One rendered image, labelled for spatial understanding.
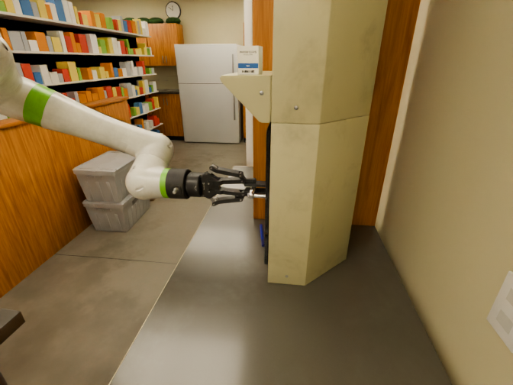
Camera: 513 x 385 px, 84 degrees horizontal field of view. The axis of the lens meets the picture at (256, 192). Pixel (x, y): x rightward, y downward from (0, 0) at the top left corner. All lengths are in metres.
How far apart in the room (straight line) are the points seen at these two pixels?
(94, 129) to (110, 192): 1.98
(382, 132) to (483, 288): 0.59
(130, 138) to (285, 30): 0.56
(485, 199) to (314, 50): 0.45
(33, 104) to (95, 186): 2.04
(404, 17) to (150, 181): 0.89
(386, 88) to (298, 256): 0.61
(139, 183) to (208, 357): 0.49
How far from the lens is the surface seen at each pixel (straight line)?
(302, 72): 0.66
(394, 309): 0.90
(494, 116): 0.73
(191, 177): 0.85
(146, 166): 0.91
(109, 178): 2.87
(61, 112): 1.00
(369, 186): 1.15
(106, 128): 0.98
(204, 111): 5.85
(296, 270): 0.85
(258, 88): 0.66
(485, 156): 0.73
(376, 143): 1.10
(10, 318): 1.02
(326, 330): 0.80
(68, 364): 2.13
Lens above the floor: 1.54
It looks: 25 degrees down
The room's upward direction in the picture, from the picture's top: straight up
